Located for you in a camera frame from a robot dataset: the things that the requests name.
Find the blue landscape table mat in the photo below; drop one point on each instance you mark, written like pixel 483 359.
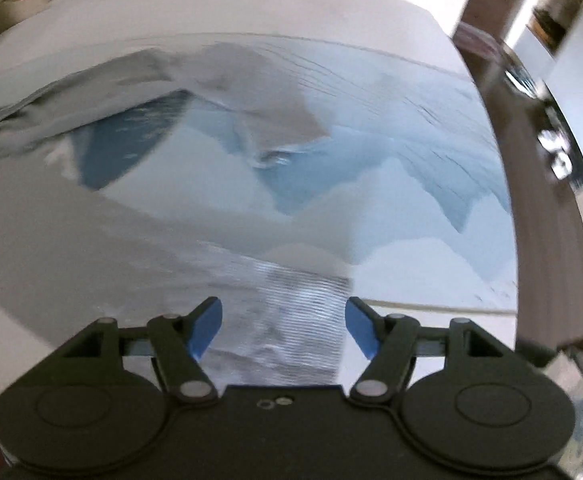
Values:
pixel 433 222

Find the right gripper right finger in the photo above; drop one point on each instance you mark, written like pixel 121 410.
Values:
pixel 361 321

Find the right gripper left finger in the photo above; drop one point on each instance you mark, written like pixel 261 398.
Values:
pixel 204 323

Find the grey knit garment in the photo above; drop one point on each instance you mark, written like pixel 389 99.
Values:
pixel 138 182

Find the white kitchen cabinets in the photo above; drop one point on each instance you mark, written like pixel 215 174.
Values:
pixel 561 70

